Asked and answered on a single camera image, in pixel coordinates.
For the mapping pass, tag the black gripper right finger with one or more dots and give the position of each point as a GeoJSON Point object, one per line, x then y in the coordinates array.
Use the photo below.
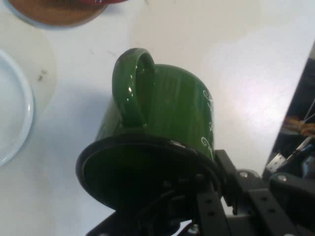
{"type": "Point", "coordinates": [265, 204]}

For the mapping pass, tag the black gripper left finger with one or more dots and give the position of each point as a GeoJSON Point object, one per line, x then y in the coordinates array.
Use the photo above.
{"type": "Point", "coordinates": [211, 211]}

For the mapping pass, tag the green mug with white script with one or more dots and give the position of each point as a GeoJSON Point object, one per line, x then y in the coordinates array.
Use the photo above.
{"type": "Point", "coordinates": [172, 103]}

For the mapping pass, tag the white and blue bowl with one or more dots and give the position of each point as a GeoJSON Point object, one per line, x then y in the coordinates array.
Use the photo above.
{"type": "Point", "coordinates": [12, 110]}

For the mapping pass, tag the brown wooden mug tree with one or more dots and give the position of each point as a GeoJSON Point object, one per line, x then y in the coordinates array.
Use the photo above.
{"type": "Point", "coordinates": [56, 12]}

